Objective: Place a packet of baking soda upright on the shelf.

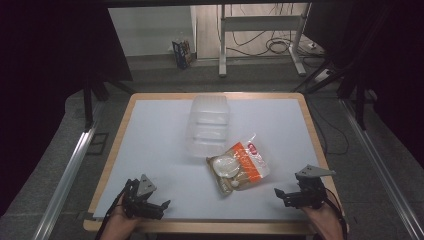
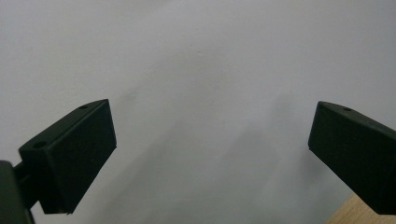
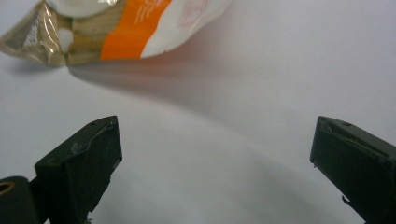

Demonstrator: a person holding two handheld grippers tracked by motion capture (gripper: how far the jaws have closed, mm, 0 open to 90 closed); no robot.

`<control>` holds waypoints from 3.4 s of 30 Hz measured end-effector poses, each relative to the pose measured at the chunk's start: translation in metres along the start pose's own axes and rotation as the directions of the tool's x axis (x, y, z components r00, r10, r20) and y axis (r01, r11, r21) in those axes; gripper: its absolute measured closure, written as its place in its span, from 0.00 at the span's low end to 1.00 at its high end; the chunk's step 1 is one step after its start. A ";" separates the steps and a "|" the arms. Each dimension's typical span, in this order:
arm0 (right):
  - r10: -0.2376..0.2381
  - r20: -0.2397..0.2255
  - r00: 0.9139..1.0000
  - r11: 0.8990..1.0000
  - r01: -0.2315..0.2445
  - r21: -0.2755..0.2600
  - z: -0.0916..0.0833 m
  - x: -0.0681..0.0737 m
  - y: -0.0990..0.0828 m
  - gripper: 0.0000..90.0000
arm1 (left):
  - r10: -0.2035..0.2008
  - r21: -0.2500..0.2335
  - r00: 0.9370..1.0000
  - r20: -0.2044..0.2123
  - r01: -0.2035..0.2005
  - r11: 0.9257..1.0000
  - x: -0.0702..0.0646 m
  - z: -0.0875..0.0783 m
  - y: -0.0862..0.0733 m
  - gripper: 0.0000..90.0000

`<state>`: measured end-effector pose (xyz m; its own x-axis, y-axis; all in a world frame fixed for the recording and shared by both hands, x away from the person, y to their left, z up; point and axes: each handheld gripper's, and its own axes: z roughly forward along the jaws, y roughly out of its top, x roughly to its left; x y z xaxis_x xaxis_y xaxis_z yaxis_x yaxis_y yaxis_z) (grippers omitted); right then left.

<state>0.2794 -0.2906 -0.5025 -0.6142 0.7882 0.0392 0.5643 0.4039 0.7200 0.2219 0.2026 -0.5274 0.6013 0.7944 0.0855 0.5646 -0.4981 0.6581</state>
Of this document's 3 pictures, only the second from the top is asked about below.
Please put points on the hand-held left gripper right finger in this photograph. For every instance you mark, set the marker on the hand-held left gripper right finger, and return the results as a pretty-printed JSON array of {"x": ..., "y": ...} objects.
[{"x": 358, "y": 155}]

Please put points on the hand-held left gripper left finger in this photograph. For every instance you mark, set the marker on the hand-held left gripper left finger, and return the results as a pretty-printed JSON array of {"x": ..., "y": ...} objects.
[{"x": 71, "y": 155}]

